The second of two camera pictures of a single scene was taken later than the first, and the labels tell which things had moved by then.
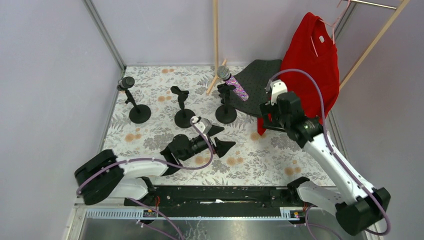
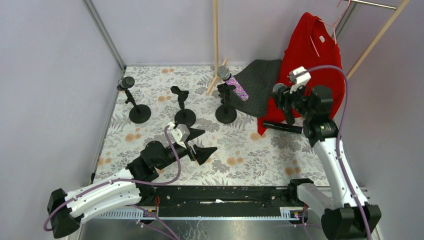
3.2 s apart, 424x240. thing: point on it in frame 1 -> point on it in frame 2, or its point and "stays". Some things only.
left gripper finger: (214, 129) -> (194, 133)
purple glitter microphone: (223, 73) stays
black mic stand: (183, 117) stays
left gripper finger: (222, 147) -> (203, 153)
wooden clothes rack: (217, 65) stays
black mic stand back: (226, 113) stays
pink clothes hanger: (332, 25) stays
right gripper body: (267, 115) -> (287, 100)
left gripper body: (211, 141) -> (190, 149)
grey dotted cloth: (255, 79) stays
